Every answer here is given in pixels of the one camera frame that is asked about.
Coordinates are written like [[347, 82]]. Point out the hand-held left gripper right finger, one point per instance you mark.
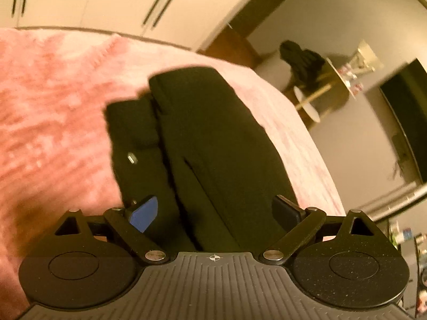
[[284, 211]]

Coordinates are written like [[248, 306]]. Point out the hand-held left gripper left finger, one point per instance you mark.
[[144, 214]]

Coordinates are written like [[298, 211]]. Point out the black pants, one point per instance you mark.
[[216, 140]]

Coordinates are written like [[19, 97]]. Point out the pink ribbed blanket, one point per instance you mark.
[[50, 123]]

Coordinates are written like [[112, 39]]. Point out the dark cabinet with small things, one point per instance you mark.
[[413, 266]]

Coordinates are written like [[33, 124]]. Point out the round side table gold legs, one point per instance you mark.
[[342, 80]]

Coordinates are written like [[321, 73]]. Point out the black garment on chair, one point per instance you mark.
[[302, 61]]

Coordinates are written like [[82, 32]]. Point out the black television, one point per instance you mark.
[[408, 113]]

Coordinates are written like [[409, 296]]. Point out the clear glass vase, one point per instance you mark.
[[362, 56]]

